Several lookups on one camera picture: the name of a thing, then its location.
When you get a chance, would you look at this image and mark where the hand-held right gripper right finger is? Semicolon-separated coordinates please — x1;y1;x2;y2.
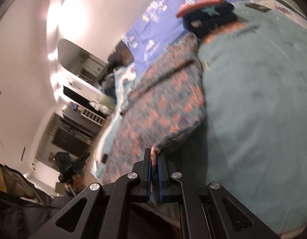
157;153;284;239

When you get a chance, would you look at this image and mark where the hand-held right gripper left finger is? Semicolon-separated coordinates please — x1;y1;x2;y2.
26;147;152;239

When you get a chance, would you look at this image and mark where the floral print garment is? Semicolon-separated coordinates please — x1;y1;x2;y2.
101;21;246;203

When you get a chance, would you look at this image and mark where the pile of dark clothes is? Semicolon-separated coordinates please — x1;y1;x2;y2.
101;73;119;97

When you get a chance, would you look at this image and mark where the person's left hand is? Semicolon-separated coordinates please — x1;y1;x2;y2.
65;173;86;195

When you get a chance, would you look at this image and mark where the white slatted rack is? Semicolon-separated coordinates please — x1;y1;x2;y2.
80;108;105;128

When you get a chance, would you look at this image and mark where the person's dark jacket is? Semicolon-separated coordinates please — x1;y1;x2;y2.
0;163;78;239

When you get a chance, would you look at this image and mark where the white rabbit figure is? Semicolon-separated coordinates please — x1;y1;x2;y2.
91;100;111;115

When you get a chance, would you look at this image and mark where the green cushion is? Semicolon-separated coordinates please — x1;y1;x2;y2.
99;96;116;106

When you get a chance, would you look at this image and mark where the dark patterned blanket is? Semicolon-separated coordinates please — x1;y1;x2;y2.
107;42;135;72

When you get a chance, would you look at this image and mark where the blue tree print sheet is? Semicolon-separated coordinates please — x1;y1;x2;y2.
122;0;267;74

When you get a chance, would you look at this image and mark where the folded navy star garment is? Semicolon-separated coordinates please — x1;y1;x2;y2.
182;1;238;39

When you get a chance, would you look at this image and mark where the folded coral garment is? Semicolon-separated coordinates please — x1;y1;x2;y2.
176;0;225;18

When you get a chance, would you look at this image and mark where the black phone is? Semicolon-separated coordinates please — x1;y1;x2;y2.
244;2;271;13

